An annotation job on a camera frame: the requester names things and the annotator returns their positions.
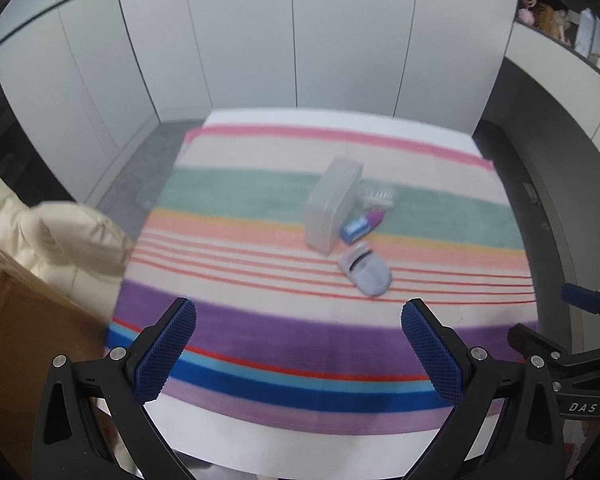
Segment brown cardboard box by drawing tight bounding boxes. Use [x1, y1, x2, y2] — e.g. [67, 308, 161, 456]
[0, 232, 113, 461]

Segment translucent plastic box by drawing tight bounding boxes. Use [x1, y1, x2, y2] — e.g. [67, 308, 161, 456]
[304, 156, 365, 255]

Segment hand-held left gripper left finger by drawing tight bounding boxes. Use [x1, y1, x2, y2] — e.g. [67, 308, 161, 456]
[30, 297, 198, 480]

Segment cream puffy jacket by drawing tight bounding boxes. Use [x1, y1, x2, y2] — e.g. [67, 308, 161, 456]
[0, 157, 133, 307]

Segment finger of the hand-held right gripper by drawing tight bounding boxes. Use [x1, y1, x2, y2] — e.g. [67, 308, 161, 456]
[507, 323, 570, 367]
[561, 283, 600, 323]

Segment striped colourful cloth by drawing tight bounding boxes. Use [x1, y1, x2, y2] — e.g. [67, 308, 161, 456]
[105, 124, 538, 436]

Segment beige plush toy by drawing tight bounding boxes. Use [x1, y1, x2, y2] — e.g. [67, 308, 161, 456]
[517, 4, 571, 41]

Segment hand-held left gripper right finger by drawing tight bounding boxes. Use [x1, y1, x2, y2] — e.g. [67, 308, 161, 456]
[400, 298, 566, 480]

